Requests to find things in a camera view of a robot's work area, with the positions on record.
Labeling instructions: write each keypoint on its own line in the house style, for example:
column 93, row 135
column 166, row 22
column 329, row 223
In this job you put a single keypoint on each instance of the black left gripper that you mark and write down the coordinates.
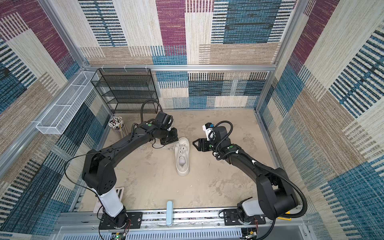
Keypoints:
column 174, row 137

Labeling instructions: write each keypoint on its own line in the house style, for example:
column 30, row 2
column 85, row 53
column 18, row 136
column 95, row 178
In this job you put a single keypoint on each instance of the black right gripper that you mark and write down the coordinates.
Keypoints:
column 202, row 143

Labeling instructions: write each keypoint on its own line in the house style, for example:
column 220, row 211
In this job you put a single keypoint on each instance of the white canvas sneaker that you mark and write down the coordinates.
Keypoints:
column 183, row 171

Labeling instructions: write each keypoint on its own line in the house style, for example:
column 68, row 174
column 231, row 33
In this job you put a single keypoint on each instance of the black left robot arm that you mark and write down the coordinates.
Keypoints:
column 99, row 167

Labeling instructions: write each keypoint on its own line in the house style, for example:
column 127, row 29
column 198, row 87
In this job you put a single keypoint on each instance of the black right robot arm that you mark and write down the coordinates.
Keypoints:
column 277, row 195

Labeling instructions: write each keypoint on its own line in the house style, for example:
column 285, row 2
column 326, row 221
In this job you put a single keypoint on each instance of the clear tube of coloured pencils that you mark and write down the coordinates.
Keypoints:
column 117, row 124

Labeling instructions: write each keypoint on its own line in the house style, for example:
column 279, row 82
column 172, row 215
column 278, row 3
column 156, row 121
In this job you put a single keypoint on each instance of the pink white flat device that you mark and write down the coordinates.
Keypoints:
column 112, row 202

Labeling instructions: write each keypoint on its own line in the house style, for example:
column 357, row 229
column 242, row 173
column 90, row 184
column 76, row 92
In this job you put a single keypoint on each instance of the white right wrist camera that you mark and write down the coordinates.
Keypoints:
column 208, row 128

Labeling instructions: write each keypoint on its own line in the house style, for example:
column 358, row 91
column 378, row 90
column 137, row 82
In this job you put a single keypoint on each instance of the light blue handle bar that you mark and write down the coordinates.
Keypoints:
column 169, row 213

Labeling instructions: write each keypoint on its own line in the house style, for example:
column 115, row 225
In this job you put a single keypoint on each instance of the black wire mesh shelf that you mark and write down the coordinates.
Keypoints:
column 125, row 90

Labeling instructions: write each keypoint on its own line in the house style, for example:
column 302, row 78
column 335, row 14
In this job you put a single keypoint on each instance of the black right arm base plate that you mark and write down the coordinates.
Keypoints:
column 233, row 217

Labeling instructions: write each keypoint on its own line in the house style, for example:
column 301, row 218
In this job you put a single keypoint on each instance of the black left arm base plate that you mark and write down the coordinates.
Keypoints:
column 128, row 220

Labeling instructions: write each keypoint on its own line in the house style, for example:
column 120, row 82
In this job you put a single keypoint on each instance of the white wire mesh basket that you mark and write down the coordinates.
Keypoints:
column 60, row 115

